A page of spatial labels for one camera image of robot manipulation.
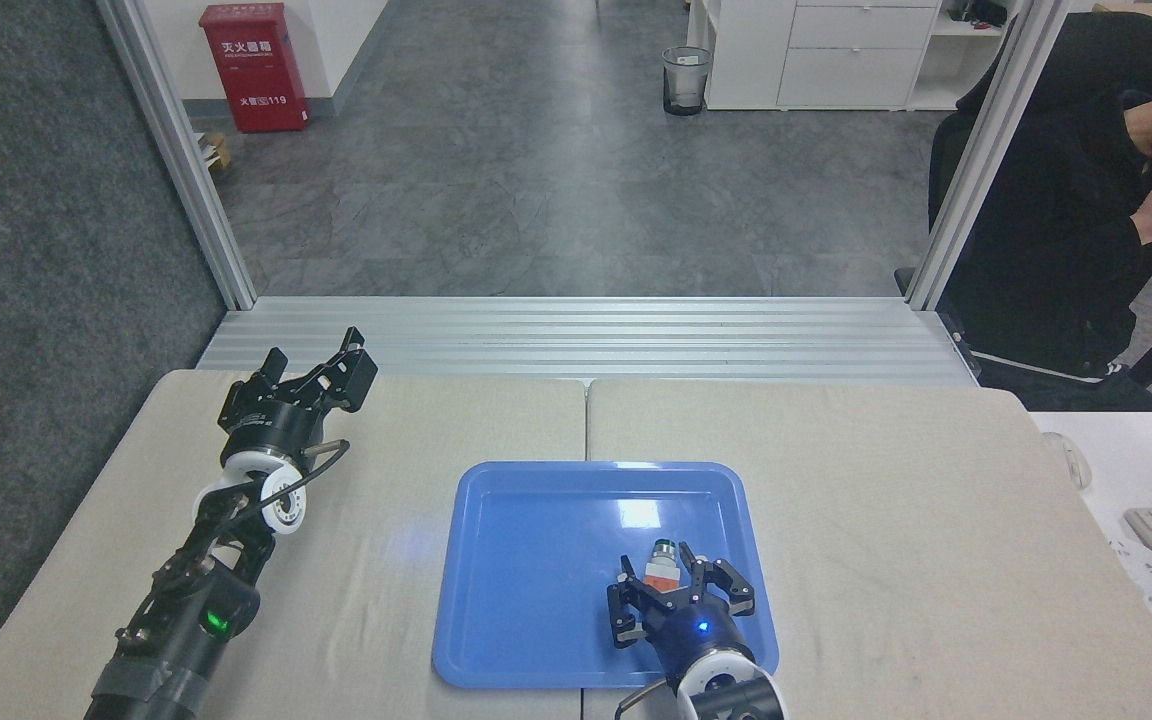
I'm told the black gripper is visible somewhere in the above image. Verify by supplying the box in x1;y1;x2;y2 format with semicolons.
217;326;380;465
605;554;758;687

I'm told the blue plastic tray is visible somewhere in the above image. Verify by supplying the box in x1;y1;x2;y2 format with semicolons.
432;460;780;691

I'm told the small cardboard box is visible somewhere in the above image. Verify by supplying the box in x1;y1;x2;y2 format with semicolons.
193;130;233;174

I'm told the red fire extinguisher box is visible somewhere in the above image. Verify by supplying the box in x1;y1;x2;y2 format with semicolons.
198;2;311;134

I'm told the white computer mouse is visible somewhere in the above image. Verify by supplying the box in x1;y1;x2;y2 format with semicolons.
1040;431;1094;491

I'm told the white power strip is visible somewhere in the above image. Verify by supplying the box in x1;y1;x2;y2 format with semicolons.
1107;536;1152;628

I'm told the dark mesh waste bin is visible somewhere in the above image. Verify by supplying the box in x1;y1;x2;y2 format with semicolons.
662;46;713;117

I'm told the person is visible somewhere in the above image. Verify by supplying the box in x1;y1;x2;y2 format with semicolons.
939;52;1152;412

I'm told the white drawer cabinet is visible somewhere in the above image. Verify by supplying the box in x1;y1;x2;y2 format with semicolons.
688;0;942;112

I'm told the white open shelf unit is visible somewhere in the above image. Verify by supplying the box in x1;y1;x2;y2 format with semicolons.
908;0;1017;112

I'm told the black office chair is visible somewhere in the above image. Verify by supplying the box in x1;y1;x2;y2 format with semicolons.
894;11;1152;389

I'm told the silver aluminium post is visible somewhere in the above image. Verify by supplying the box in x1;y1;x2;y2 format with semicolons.
904;0;1073;312
96;0;258;311

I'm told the silver aluminium rail platform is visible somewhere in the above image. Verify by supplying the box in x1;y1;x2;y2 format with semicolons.
196;295;979;387

